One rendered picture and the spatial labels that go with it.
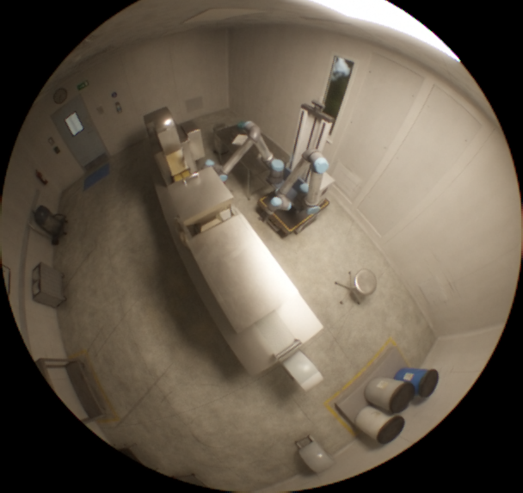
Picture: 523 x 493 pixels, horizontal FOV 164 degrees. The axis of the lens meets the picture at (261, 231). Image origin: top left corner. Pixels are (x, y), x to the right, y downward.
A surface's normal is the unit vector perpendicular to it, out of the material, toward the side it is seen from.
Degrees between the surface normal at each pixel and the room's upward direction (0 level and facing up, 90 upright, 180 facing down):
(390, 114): 90
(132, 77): 90
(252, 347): 0
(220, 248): 0
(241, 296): 0
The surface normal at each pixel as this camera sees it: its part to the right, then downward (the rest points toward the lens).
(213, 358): 0.06, -0.48
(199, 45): 0.55, 0.75
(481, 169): -0.83, 0.46
